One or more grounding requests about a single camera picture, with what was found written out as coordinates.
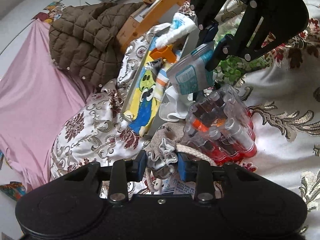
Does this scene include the striped sock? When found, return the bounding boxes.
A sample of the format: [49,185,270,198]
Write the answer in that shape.
[153,63,171,101]

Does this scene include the colourful wall picture upper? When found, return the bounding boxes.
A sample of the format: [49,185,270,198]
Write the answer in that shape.
[32,2,66,24]

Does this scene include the grey face mask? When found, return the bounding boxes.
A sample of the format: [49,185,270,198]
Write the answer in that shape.
[158,86,195,122]

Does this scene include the clear pack of red tubes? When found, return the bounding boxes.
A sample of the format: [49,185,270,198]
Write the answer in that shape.
[181,85,257,166]

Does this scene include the pink sheet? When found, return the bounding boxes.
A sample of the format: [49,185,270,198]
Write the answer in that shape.
[1,21,93,191]

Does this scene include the grey tray with cartoon drawing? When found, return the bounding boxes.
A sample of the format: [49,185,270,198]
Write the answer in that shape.
[120,24,198,138]

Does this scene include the brown quilted jacket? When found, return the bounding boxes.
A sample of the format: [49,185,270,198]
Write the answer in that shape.
[49,2,142,89]

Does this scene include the white teal wipes packet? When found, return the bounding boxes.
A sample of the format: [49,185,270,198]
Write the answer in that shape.
[167,41,216,95]

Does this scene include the wooden bed frame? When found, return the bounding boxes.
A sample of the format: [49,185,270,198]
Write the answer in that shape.
[116,0,185,53]

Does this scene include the small blue white box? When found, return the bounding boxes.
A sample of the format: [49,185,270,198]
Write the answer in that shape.
[161,174,196,198]

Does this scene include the floral satin bedspread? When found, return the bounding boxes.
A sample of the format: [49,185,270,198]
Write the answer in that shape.
[50,0,319,239]

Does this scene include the colourful wall picture lower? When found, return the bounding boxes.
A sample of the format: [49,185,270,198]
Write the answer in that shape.
[1,152,26,201]

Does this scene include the bag of green paper stars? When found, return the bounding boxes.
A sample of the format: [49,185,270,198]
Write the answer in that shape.
[214,15,273,86]

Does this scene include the orange plastic cup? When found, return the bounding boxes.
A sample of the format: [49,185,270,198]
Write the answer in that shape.
[150,44,177,63]

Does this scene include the colourful wall picture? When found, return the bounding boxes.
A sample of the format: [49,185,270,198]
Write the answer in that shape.
[1,152,26,201]
[32,2,66,24]

